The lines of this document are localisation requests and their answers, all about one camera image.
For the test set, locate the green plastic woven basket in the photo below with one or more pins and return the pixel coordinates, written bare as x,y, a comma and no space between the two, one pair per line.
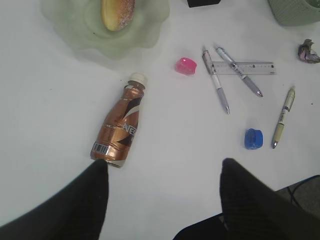
295,12

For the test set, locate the frosted green ruffled glass plate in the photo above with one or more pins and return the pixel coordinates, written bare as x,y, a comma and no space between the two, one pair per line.
80,24

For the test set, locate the black mesh pen holder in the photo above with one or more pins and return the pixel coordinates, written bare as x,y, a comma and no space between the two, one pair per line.
200,3

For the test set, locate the paper piece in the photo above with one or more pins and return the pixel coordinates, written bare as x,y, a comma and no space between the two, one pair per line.
306,54

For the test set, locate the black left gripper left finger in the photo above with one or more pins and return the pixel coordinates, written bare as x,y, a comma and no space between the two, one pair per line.
77,212

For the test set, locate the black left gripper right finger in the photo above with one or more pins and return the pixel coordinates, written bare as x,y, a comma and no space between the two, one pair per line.
252,211

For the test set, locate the brown Nescafe coffee bottle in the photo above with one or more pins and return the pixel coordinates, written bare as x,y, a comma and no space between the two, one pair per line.
119,127

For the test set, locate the blue grey pen crossed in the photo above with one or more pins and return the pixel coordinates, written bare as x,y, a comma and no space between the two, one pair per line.
235,67

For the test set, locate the clear plastic ruler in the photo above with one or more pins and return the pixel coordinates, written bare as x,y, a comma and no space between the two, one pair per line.
249,68

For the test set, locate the blue pencil sharpener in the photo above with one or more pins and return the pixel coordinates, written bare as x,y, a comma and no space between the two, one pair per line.
253,139

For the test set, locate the white grey pen left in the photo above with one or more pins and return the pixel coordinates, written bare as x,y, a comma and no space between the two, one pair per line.
209,64

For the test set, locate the pink pencil sharpener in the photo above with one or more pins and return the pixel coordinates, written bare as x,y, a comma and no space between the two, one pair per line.
185,66

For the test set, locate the sugared bread loaf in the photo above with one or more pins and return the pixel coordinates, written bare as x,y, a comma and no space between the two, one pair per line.
117,14

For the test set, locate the beige white pen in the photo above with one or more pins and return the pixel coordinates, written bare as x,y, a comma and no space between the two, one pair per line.
281,121

